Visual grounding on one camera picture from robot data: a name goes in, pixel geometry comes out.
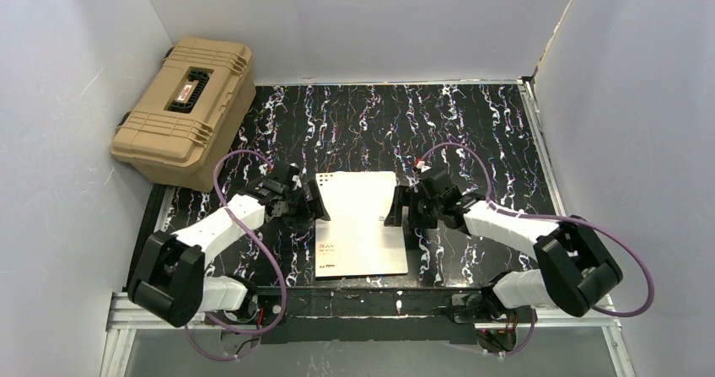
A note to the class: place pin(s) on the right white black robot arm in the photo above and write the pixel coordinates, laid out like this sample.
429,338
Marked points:
574,269

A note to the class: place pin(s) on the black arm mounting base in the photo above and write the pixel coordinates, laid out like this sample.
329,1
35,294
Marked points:
389,315

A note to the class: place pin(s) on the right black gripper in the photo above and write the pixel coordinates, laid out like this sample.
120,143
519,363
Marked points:
410,203

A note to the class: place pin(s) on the tan plastic tool case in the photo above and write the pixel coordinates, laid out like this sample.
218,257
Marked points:
187,119

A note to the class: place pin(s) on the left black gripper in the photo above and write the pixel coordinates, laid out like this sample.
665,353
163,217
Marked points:
305,199

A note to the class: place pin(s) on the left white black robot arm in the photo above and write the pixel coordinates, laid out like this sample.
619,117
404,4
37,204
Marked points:
170,279

